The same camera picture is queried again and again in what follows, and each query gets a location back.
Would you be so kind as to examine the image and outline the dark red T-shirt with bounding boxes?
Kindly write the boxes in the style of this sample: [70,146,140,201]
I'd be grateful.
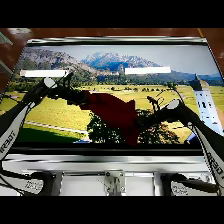
[81,90,143,148]

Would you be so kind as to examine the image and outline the silver frame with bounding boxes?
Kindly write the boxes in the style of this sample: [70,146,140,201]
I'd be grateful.
[0,153,224,197]

